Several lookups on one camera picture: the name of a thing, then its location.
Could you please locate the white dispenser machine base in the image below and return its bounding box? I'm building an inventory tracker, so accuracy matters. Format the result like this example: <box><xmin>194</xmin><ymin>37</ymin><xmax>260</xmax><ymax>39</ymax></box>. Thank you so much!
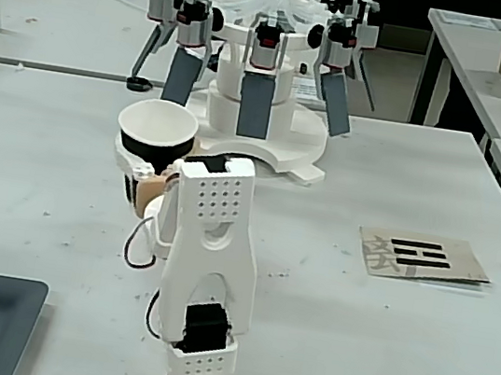
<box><xmin>177</xmin><ymin>17</ymin><xmax>347</xmax><ymax>190</ymax></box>

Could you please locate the grey paddle dispenser unit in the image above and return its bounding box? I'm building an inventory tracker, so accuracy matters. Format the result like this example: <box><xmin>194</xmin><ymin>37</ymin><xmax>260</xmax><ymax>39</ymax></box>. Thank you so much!
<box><xmin>232</xmin><ymin>18</ymin><xmax>289</xmax><ymax>143</ymax></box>
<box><xmin>306</xmin><ymin>12</ymin><xmax>369</xmax><ymax>140</ymax></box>
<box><xmin>342</xmin><ymin>0</ymin><xmax>394</xmax><ymax>114</ymax></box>
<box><xmin>130</xmin><ymin>0</ymin><xmax>181</xmax><ymax>84</ymax></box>
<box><xmin>158</xmin><ymin>0</ymin><xmax>221</xmax><ymax>112</ymax></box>

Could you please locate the cardboard card with black bars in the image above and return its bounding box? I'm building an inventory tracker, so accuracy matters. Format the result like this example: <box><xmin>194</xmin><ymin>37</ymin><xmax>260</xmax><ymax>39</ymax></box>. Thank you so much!
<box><xmin>353</xmin><ymin>224</ymin><xmax>497</xmax><ymax>294</ymax></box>

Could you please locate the white printed paper label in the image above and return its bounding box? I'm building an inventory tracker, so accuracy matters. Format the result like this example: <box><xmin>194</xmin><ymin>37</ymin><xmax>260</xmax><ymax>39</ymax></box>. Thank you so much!
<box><xmin>288</xmin><ymin>75</ymin><xmax>327</xmax><ymax>104</ymax></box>

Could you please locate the tan gripper body with servo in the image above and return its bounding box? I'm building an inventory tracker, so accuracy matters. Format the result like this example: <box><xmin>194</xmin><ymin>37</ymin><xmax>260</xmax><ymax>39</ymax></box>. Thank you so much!
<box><xmin>132</xmin><ymin>156</ymin><xmax>185</xmax><ymax>223</ymax></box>

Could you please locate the black paper cup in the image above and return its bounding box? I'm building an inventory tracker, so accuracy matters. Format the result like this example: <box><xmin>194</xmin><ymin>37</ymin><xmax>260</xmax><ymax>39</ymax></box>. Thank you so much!
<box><xmin>105</xmin><ymin>93</ymin><xmax>202</xmax><ymax>213</ymax></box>

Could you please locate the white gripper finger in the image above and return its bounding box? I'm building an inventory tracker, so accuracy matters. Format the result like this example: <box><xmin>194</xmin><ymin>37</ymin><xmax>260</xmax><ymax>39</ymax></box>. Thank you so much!
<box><xmin>105</xmin><ymin>136</ymin><xmax>162</xmax><ymax>207</ymax></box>

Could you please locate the white paper sheet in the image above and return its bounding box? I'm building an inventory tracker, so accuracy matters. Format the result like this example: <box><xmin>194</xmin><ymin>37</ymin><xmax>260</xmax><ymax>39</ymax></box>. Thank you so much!
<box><xmin>438</xmin><ymin>10</ymin><xmax>501</xmax><ymax>33</ymax></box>

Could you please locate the black round lid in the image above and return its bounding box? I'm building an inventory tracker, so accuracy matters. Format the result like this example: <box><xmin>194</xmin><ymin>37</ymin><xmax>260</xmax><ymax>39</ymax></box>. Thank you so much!
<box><xmin>125</xmin><ymin>76</ymin><xmax>155</xmax><ymax>94</ymax></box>

